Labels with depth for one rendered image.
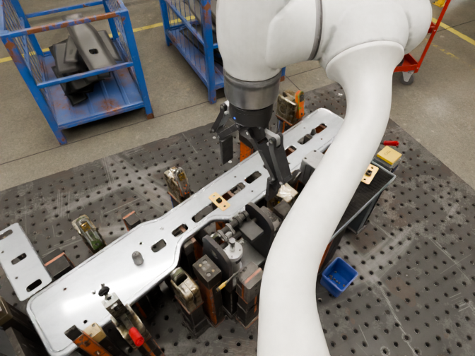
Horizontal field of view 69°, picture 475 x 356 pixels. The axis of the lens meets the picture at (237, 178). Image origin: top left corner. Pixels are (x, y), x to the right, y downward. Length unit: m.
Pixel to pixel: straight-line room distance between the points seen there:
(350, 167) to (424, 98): 3.32
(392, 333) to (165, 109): 2.54
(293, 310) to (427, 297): 1.21
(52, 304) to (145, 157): 0.92
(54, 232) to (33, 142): 1.70
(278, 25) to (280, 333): 0.36
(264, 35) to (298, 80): 3.12
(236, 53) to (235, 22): 0.04
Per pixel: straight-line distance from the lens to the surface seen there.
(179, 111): 3.21
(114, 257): 1.20
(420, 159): 2.02
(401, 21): 0.52
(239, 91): 0.53
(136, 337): 0.93
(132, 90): 3.27
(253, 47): 0.48
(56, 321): 1.18
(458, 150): 3.33
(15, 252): 1.35
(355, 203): 1.11
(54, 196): 1.85
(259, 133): 0.60
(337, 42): 0.49
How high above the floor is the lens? 2.02
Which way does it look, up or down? 51 degrees down
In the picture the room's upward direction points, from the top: straight up
